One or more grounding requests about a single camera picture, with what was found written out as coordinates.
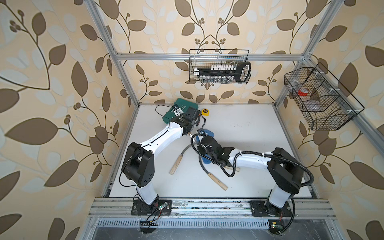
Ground back wall wire basket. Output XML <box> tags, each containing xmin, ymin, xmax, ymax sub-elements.
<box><xmin>188</xmin><ymin>49</ymin><xmax>252</xmax><ymax>86</ymax></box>

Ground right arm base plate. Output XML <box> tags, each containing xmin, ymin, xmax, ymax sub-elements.
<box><xmin>249</xmin><ymin>200</ymin><xmax>292</xmax><ymax>217</ymax></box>

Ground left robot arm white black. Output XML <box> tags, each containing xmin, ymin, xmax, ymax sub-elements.
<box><xmin>121</xmin><ymin>107</ymin><xmax>201</xmax><ymax>206</ymax></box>

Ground yellow black tape measure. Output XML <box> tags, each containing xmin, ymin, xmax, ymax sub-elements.
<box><xmin>202</xmin><ymin>109</ymin><xmax>210</xmax><ymax>116</ymax></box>

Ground sickle wooden handle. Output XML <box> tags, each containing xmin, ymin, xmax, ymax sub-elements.
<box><xmin>225</xmin><ymin>166</ymin><xmax>241</xmax><ymax>172</ymax></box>
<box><xmin>169</xmin><ymin>145</ymin><xmax>191</xmax><ymax>175</ymax></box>
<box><xmin>199</xmin><ymin>156</ymin><xmax>228</xmax><ymax>191</ymax></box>

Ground right wall wire basket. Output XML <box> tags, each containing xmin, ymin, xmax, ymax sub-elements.
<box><xmin>284</xmin><ymin>62</ymin><xmax>365</xmax><ymax>131</ymax></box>

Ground red item in basket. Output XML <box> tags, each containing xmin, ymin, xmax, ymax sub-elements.
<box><xmin>298</xmin><ymin>88</ymin><xmax>310</xmax><ymax>97</ymax></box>

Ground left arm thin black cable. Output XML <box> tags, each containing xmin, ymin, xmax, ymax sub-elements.
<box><xmin>154</xmin><ymin>104</ymin><xmax>175</xmax><ymax>119</ymax></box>

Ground black red handled pliers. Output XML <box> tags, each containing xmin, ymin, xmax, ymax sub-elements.
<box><xmin>196</xmin><ymin>115</ymin><xmax>206</xmax><ymax>128</ymax></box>

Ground aluminium front rail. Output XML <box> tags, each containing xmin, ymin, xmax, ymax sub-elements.
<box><xmin>88</xmin><ymin>198</ymin><xmax>337</xmax><ymax>220</ymax></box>

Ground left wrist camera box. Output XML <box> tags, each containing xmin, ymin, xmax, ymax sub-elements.
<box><xmin>172</xmin><ymin>105</ymin><xmax>184</xmax><ymax>117</ymax></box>

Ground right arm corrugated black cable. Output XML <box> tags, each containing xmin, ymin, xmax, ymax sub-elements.
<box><xmin>190</xmin><ymin>133</ymin><xmax>315</xmax><ymax>235</ymax></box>

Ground wall wire basket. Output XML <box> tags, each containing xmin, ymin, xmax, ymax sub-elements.
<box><xmin>284</xmin><ymin>62</ymin><xmax>365</xmax><ymax>131</ymax></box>
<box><xmin>188</xmin><ymin>49</ymin><xmax>252</xmax><ymax>86</ymax></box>

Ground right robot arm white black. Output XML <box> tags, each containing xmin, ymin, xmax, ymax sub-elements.
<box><xmin>191</xmin><ymin>134</ymin><xmax>314</xmax><ymax>209</ymax></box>

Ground black socket bit holder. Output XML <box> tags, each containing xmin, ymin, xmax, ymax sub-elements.
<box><xmin>192</xmin><ymin>62</ymin><xmax>252</xmax><ymax>84</ymax></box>

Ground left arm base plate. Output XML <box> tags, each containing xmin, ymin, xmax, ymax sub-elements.
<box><xmin>131</xmin><ymin>199</ymin><xmax>173</xmax><ymax>216</ymax></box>

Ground green plastic tool case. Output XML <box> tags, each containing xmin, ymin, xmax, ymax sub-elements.
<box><xmin>163</xmin><ymin>98</ymin><xmax>199</xmax><ymax>124</ymax></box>

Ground blue microfiber rag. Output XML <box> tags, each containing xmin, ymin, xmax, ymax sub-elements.
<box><xmin>196</xmin><ymin>128</ymin><xmax>215</xmax><ymax>165</ymax></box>

